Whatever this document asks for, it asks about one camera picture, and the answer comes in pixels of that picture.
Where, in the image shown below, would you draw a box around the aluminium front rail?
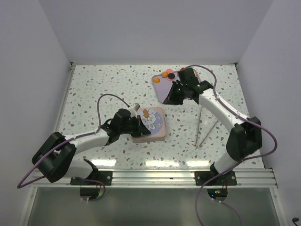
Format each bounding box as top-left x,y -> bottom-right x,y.
30,166 -> 276,189

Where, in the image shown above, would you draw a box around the black sandwich cookie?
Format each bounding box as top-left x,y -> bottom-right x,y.
167,73 -> 175,80

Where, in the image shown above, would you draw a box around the orange swirl cookie left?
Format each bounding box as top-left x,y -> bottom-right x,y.
153,78 -> 160,83

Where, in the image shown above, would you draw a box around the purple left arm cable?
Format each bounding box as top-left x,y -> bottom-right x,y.
16,94 -> 130,189

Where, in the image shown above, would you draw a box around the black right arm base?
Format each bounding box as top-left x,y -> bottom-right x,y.
194,164 -> 238,186

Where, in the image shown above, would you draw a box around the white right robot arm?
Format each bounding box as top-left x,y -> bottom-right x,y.
163,67 -> 262,185

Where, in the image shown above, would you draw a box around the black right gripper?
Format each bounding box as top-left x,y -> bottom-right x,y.
163,81 -> 188,106

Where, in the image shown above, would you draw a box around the orange swirl cookie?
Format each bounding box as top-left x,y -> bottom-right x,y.
153,78 -> 160,83
162,72 -> 168,78

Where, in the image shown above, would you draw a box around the metal serving tongs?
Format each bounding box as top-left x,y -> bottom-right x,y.
195,107 -> 218,148

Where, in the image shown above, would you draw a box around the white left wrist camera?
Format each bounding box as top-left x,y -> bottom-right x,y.
128,103 -> 140,118

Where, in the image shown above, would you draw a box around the pink round cookie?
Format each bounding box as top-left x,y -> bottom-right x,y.
166,68 -> 173,73

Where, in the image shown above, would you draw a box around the silver tin lid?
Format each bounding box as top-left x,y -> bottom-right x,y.
138,107 -> 166,137

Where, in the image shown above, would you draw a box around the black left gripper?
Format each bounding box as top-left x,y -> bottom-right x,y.
119,115 -> 150,137

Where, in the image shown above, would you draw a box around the orange swirl cookie top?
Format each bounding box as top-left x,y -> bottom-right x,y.
162,72 -> 168,78

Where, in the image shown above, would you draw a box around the square cookie tin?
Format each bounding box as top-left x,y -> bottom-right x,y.
132,136 -> 166,143

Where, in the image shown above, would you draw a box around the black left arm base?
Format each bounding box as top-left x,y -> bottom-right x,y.
70,171 -> 113,186

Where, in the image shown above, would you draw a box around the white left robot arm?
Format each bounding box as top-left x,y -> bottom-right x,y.
32,109 -> 151,185

